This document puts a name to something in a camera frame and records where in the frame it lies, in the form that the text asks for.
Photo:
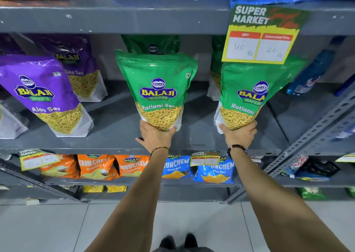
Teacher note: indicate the purple snack bag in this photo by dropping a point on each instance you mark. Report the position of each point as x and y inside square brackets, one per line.
[41, 85]
[80, 60]

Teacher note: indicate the person's right forearm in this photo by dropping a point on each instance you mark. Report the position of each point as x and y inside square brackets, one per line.
[274, 204]

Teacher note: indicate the grey perforated metal upright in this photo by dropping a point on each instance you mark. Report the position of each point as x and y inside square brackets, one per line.
[305, 141]

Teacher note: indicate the person's left hand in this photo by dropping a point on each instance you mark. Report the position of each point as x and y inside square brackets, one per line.
[155, 139]

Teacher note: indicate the person's right black shoe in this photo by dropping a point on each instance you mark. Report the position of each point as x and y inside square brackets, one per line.
[190, 241]

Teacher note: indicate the blue plastic bottle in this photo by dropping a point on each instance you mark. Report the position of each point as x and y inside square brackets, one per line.
[313, 71]

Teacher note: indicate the person's black shoe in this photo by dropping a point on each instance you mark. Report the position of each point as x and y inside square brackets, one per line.
[190, 241]
[167, 243]

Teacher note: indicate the person's left thumb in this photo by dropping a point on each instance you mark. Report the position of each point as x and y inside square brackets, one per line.
[172, 131]

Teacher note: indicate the yellow snack packet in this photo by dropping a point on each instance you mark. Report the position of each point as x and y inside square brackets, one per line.
[116, 189]
[93, 189]

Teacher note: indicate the small white shelf label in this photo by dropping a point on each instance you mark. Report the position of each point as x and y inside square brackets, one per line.
[32, 201]

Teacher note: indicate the person's left black shoe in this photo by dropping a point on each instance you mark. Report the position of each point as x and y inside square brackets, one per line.
[167, 243]

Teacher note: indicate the blue chips packet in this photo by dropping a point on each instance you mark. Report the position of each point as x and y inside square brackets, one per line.
[177, 167]
[216, 174]

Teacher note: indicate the grey metal shelf rack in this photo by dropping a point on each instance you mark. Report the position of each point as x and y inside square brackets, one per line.
[111, 18]

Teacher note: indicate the orange chips packet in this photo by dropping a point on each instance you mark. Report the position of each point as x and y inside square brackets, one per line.
[131, 165]
[95, 167]
[62, 168]

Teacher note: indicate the red white patterned packet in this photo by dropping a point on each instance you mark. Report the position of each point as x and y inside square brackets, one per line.
[296, 161]

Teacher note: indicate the black snack packet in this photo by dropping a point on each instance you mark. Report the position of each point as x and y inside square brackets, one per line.
[321, 167]

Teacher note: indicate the person's left little finger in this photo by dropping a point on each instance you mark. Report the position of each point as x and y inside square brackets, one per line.
[139, 140]

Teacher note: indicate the green snack bag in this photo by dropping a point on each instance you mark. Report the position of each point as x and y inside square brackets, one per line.
[158, 77]
[216, 57]
[249, 80]
[138, 42]

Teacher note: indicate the person's right hand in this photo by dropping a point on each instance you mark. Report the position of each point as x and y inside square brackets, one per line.
[240, 137]

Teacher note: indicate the thin golden wrist bangle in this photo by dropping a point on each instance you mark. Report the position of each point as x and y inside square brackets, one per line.
[159, 148]

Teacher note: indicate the small yellow green price tag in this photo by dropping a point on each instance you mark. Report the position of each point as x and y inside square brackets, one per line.
[37, 159]
[204, 159]
[346, 158]

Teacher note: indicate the person's right thumb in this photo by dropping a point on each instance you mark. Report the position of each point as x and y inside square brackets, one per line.
[223, 128]

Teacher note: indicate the person's left forearm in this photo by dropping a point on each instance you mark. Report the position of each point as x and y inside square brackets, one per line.
[133, 204]

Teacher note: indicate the snack bag with white base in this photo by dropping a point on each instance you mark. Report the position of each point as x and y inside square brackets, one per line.
[9, 124]

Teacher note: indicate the light green snack packet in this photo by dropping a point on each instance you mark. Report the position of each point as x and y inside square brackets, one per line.
[351, 192]
[312, 193]

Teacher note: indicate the large yellow green price sign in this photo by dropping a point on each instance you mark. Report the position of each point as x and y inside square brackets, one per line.
[260, 30]

